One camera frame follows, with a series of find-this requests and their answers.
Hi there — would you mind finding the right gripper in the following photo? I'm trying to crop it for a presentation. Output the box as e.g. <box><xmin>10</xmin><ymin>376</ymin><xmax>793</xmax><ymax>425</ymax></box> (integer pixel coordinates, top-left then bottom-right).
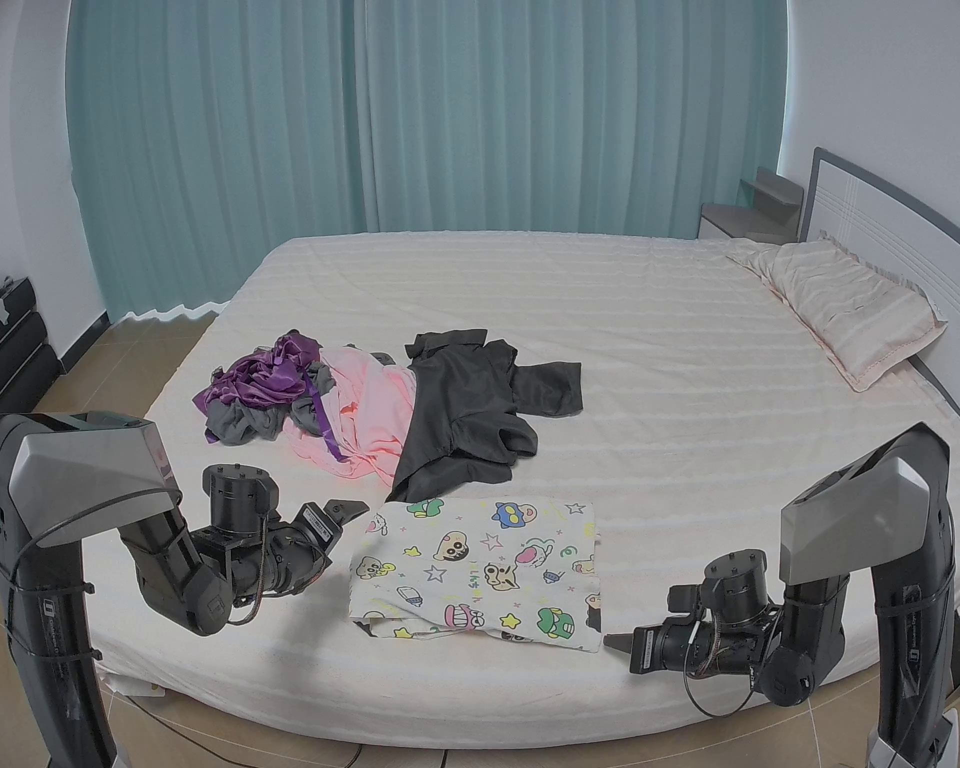
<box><xmin>628</xmin><ymin>617</ymin><xmax>711</xmax><ymax>676</ymax></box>

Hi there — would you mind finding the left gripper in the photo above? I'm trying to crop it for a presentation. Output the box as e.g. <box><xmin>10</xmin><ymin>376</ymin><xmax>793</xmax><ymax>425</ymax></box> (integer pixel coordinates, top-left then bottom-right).
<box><xmin>272</xmin><ymin>501</ymin><xmax>348</xmax><ymax>580</ymax></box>

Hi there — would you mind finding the white printed pyjama top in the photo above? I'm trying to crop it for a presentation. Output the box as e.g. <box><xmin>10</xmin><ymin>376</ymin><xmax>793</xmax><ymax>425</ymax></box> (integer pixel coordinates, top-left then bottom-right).
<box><xmin>348</xmin><ymin>497</ymin><xmax>605</xmax><ymax>654</ymax></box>

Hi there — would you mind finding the pile of clothes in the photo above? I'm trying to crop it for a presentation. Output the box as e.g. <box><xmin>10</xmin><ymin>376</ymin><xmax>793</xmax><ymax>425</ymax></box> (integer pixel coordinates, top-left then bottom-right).
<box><xmin>193</xmin><ymin>332</ymin><xmax>419</xmax><ymax>481</ymax></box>

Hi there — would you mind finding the bed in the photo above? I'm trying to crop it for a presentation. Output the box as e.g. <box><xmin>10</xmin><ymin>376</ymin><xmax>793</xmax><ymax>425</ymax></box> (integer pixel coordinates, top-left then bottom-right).
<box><xmin>86</xmin><ymin>146</ymin><xmax>960</xmax><ymax>732</ymax></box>

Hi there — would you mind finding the black garment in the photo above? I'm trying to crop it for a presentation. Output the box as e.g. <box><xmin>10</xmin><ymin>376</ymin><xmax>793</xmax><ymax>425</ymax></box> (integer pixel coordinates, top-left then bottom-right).
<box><xmin>384</xmin><ymin>328</ymin><xmax>585</xmax><ymax>505</ymax></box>

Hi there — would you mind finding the black chest of drawers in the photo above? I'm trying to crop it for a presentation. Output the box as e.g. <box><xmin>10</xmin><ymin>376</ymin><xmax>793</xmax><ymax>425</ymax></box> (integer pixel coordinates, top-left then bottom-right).
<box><xmin>0</xmin><ymin>276</ymin><xmax>60</xmax><ymax>415</ymax></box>

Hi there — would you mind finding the pale pink striped pillow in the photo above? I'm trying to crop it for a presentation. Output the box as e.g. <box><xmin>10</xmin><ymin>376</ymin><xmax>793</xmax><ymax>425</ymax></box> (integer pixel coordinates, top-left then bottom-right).
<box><xmin>726</xmin><ymin>234</ymin><xmax>950</xmax><ymax>393</ymax></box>

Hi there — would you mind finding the blue-green curtain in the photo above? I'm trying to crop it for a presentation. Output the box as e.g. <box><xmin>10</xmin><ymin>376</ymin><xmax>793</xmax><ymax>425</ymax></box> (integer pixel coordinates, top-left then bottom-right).
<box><xmin>66</xmin><ymin>0</ymin><xmax>370</xmax><ymax>320</ymax></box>
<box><xmin>351</xmin><ymin>0</ymin><xmax>790</xmax><ymax>241</ymax></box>

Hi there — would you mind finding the grey bedside table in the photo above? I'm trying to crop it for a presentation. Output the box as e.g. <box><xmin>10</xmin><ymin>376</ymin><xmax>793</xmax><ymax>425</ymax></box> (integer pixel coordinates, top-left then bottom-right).
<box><xmin>699</xmin><ymin>166</ymin><xmax>805</xmax><ymax>245</ymax></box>

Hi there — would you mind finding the black cable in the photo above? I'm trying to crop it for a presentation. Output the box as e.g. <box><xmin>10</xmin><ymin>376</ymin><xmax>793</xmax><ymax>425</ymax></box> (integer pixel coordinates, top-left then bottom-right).
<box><xmin>684</xmin><ymin>660</ymin><xmax>760</xmax><ymax>718</ymax></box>

